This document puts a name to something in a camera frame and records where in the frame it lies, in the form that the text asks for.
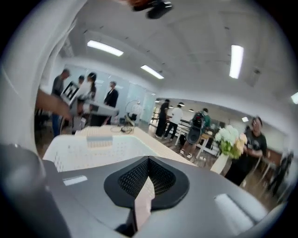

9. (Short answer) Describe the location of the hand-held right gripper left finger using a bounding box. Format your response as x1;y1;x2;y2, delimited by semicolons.
41;155;150;238

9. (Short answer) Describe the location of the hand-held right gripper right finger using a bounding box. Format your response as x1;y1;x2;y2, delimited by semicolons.
139;155;270;238

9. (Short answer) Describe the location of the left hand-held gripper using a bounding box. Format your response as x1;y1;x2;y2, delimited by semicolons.
60;80;120;117

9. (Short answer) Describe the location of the white plastic laundry basket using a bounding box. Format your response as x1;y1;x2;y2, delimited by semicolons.
42;134;196;173

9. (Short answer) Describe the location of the person's left forearm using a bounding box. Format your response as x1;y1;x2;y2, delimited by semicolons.
36;89;73;122

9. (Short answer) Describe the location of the round metal hoop stand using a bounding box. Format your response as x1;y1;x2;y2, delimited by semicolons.
125;99;143;127

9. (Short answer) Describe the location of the white vase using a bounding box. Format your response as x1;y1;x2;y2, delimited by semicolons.
210;153;232;174

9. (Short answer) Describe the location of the white desk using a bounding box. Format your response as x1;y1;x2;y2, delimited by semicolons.
197;132;221;155

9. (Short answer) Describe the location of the white and yellow flower bouquet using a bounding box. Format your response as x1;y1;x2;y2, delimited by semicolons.
214;125;248;160

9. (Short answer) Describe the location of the red and black backpack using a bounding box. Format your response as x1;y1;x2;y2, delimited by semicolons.
191;111;206;129

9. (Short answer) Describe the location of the dark chair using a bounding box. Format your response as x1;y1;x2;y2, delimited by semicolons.
267;151;294;197

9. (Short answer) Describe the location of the black cable bundle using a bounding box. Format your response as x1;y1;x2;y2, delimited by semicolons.
111;125;135;135

